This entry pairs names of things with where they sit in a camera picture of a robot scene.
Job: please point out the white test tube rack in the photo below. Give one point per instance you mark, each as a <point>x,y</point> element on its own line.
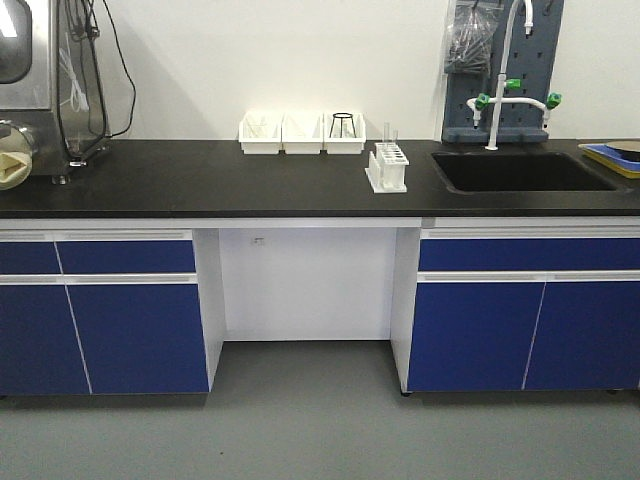
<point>386,168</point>

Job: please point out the grey-blue pegboard drying rack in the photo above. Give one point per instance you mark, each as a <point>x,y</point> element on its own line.
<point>531,60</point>

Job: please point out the middle white storage bin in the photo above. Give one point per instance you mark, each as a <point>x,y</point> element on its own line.
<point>302,132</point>

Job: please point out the white storage bin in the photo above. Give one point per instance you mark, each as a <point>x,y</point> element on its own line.
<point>302,132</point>
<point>260,132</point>
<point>347,145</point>

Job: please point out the right white storage bin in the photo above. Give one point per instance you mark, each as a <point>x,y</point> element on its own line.
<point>347,145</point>

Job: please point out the left white storage bin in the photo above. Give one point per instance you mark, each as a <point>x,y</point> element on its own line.
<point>260,132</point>

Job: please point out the blue cabinet right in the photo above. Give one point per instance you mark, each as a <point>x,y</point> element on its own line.
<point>524,313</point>

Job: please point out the blue cabinet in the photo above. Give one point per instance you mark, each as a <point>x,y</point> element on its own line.
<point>524,313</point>
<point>101,313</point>

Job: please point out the black lab sink basin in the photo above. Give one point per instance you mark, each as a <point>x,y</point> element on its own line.
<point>539,172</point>

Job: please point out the white gooseneck lab faucet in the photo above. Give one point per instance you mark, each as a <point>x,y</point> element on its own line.
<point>503,83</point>

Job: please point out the blue cabinet left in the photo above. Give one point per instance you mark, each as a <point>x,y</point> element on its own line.
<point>101,313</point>

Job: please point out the clear plastic bag of pegs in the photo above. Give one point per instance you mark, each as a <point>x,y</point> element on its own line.
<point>470,37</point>

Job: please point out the stainless steel lab machine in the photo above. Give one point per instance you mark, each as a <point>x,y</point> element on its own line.
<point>53,112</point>

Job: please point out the yellow tray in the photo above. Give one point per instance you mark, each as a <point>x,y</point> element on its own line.
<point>612,159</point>

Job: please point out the black wire tripod stand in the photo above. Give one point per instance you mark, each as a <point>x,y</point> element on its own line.
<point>342,125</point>

